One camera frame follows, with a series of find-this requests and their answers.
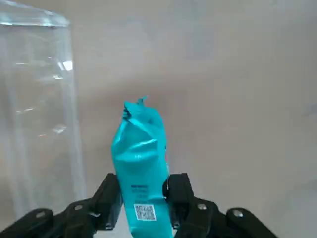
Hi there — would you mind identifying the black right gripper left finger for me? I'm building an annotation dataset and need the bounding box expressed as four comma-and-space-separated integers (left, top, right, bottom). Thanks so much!
0, 173, 124, 238

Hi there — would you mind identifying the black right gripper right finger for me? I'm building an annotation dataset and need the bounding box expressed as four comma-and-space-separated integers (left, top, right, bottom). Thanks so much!
163, 172, 277, 238

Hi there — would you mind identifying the teal potato chips packet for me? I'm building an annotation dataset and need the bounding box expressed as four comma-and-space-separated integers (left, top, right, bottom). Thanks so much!
110, 95, 173, 238

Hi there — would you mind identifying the clear acrylic stepped shelf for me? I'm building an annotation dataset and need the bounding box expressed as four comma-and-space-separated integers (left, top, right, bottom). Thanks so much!
0, 0, 88, 217

